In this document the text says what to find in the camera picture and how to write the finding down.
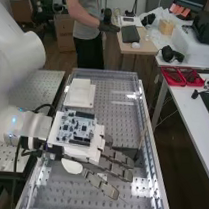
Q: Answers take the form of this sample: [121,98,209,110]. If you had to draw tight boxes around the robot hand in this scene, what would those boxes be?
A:
[43,107,140,202]

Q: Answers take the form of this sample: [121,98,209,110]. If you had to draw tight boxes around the small white box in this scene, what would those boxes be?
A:
[62,77,97,110]

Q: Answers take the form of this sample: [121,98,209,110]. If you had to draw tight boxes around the clear box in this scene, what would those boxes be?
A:
[15,65,181,209]

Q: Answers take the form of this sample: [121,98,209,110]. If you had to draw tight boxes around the cardboard box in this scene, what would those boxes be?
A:
[51,12,79,54]

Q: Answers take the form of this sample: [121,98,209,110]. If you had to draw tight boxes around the wooden desk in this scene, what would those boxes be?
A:
[101,13,162,94]

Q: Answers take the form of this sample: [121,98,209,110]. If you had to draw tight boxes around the white mouse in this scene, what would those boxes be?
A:
[130,41,142,50]

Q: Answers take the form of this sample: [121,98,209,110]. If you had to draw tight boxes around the person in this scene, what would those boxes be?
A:
[59,0,123,71]

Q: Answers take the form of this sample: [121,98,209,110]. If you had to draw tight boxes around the red tray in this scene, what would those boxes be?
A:
[178,66,207,88]
[159,66,189,87]

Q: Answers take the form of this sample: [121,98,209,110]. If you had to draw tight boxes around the white desk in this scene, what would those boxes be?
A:
[147,69,209,183]
[138,6,209,75]

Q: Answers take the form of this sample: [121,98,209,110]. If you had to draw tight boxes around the black headphones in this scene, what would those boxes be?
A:
[160,44,186,64]

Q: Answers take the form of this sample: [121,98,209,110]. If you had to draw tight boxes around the black chair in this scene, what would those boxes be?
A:
[23,0,56,23]

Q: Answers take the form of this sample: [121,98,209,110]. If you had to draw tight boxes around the small wooden box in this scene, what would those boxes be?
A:
[158,19,176,37]

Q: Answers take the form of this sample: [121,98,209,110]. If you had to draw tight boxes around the black bag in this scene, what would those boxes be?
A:
[190,11,209,46]

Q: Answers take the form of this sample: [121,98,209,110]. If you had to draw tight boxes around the black cable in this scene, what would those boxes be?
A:
[33,102,58,119]

